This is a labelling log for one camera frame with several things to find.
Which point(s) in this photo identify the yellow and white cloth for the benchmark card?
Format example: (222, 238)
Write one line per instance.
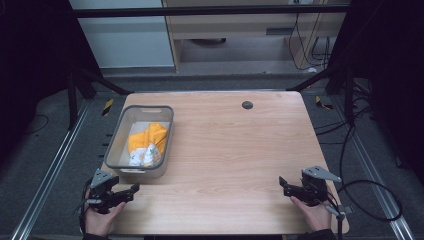
(150, 141)

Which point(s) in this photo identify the grey plastic basket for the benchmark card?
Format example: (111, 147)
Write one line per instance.
(118, 156)

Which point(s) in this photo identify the black metal stand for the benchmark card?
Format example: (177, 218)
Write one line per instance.
(348, 93)
(71, 100)

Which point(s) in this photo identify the dark curtain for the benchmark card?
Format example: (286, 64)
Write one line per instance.
(33, 66)
(390, 66)

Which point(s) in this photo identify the person's right hand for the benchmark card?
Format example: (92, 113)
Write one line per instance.
(315, 216)

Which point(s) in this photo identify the light wooden desk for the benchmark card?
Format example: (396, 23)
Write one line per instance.
(233, 28)

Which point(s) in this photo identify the grey round table grommet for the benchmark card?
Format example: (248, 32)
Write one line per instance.
(247, 105)

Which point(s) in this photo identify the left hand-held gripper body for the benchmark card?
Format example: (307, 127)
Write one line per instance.
(103, 191)

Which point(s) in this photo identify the yellow and black floor tape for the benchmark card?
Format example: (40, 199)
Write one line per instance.
(322, 103)
(107, 107)

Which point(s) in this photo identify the white cabinet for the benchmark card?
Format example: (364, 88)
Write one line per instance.
(123, 40)

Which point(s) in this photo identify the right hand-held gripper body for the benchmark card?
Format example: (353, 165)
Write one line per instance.
(313, 190)

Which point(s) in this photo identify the person's left hand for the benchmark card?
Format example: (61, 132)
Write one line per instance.
(100, 221)

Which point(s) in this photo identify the aluminium floor rail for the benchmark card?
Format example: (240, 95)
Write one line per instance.
(376, 186)
(50, 170)

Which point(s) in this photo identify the black horizontal frame bar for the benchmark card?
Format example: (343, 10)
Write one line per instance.
(200, 11)

